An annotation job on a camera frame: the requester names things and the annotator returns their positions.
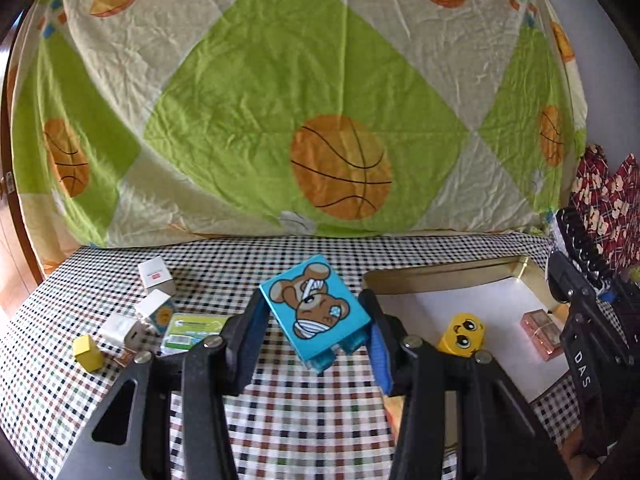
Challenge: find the white box with red label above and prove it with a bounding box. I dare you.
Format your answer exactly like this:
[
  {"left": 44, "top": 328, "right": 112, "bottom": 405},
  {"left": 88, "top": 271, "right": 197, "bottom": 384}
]
[{"left": 138, "top": 256, "right": 177, "bottom": 296}]

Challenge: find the white charger plug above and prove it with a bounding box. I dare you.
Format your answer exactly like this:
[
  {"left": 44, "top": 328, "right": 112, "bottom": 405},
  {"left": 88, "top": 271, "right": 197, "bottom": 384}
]
[{"left": 100, "top": 312, "right": 146, "bottom": 356}]

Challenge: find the pink transparent small box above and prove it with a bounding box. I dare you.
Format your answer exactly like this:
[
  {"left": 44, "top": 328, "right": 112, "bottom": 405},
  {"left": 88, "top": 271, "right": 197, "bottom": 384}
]
[{"left": 521, "top": 310, "right": 565, "bottom": 361}]

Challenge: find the small yellow block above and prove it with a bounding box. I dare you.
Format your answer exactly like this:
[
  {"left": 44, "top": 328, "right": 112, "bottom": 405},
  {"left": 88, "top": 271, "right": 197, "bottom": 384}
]
[{"left": 72, "top": 335, "right": 104, "bottom": 373}]

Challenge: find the checkered tablecloth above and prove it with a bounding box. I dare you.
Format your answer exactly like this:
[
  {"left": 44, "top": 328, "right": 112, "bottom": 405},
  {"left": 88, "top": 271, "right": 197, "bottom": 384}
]
[{"left": 0, "top": 232, "right": 640, "bottom": 480}]

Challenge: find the red plaid bear print cloth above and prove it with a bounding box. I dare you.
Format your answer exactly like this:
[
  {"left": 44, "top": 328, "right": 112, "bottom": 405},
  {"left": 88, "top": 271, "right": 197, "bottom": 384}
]
[{"left": 570, "top": 142, "right": 640, "bottom": 281}]

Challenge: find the blue bear print toy block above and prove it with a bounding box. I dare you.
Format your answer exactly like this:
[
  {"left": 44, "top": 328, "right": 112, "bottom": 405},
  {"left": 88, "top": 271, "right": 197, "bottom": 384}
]
[{"left": 259, "top": 254, "right": 373, "bottom": 375}]

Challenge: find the basketball print bed sheet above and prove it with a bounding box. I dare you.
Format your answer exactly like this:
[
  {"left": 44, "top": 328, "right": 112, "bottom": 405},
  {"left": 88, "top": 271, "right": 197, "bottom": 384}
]
[{"left": 10, "top": 0, "right": 588, "bottom": 251}]

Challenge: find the yellow face toy block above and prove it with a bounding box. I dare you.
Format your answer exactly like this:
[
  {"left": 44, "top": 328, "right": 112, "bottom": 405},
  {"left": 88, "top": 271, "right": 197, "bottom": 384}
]
[{"left": 436, "top": 313, "right": 487, "bottom": 358}]

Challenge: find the white box with orange print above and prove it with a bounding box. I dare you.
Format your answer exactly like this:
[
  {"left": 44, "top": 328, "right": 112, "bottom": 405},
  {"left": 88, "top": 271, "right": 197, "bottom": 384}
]
[{"left": 134, "top": 289, "right": 176, "bottom": 336}]

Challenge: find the green and white plastic case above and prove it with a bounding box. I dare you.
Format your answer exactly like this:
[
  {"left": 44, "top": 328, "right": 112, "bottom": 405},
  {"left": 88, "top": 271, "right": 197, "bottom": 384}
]
[{"left": 161, "top": 312, "right": 226, "bottom": 357}]

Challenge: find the gold metal tray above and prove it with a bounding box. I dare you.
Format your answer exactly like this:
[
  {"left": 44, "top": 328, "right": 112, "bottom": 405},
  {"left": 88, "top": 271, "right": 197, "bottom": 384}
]
[{"left": 362, "top": 255, "right": 583, "bottom": 456}]

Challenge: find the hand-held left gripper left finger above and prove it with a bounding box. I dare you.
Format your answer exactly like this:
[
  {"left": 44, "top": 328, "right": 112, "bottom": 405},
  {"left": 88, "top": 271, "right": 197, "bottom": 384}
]
[{"left": 59, "top": 287, "right": 273, "bottom": 480}]

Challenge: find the dark wooden frame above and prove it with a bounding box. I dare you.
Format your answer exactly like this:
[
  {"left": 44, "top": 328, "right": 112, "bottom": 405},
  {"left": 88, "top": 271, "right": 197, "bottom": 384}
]
[{"left": 0, "top": 5, "right": 48, "bottom": 321}]

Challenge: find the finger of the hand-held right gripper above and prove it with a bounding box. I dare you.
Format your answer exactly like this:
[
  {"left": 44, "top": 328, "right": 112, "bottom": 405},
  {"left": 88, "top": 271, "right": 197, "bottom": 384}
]
[
  {"left": 556, "top": 207, "right": 621, "bottom": 303},
  {"left": 546, "top": 250, "right": 598, "bottom": 311}
]

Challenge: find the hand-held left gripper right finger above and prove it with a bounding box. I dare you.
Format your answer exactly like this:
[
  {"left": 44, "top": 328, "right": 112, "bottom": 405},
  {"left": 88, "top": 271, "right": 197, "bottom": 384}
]
[{"left": 357, "top": 287, "right": 573, "bottom": 480}]

